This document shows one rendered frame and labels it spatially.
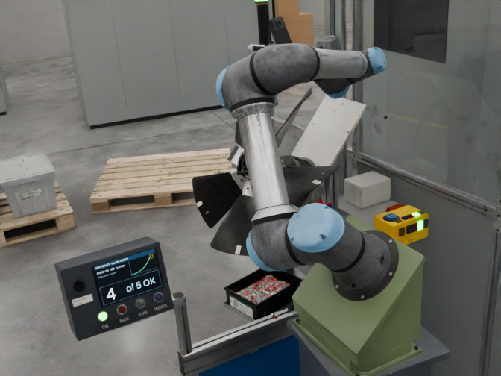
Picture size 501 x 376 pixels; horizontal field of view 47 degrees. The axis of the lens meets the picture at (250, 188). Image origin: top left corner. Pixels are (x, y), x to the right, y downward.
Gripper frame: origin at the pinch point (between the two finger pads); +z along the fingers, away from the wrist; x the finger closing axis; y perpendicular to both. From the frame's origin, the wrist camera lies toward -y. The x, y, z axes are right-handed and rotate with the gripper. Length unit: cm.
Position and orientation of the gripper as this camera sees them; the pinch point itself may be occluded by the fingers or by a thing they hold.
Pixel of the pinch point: (261, 43)
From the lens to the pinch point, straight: 201.6
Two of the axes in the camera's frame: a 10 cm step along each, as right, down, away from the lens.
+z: -4.7, -3.0, 8.3
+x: 8.8, -2.4, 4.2
